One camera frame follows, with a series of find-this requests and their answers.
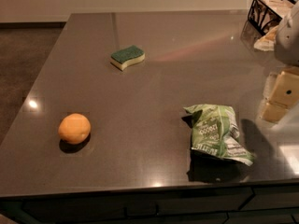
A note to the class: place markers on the dark cabinet drawers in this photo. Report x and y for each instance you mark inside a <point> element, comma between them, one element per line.
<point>266,204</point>

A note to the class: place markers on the black wire basket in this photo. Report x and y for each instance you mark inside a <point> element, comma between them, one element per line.
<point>266,14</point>

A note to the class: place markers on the green and yellow sponge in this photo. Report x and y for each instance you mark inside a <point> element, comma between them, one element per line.
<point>127,57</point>

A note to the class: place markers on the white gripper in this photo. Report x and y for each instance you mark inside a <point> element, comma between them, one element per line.
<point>288,39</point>

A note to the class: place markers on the green crumpled chip bag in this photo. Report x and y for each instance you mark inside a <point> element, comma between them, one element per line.
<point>215,133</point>

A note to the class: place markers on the orange fruit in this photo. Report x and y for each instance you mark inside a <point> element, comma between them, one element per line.
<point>74,129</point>

